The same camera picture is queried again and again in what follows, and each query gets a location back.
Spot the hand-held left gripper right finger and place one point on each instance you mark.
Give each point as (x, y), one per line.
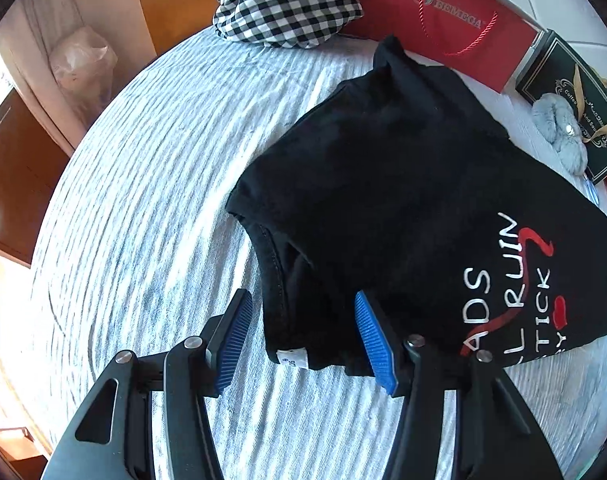
(376, 345)

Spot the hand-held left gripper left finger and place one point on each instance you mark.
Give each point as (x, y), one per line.
(233, 340)

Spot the black printed t-shirt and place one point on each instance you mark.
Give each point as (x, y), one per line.
(408, 185)

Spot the brown wooden nightstand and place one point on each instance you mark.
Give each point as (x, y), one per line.
(18, 175)

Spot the grey plush toy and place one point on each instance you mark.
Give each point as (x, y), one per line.
(553, 115)

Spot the clear plastic bag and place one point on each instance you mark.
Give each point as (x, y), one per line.
(81, 60)

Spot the red paper shopping bag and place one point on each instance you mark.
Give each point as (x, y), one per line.
(433, 25)

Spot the dark green gift box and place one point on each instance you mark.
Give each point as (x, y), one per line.
(558, 70)

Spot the black white checkered cloth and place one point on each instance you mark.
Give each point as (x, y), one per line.
(283, 10)

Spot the white padded headboard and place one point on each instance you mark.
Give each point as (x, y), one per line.
(558, 0)

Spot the wooden bed frame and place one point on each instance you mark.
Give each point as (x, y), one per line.
(183, 0)

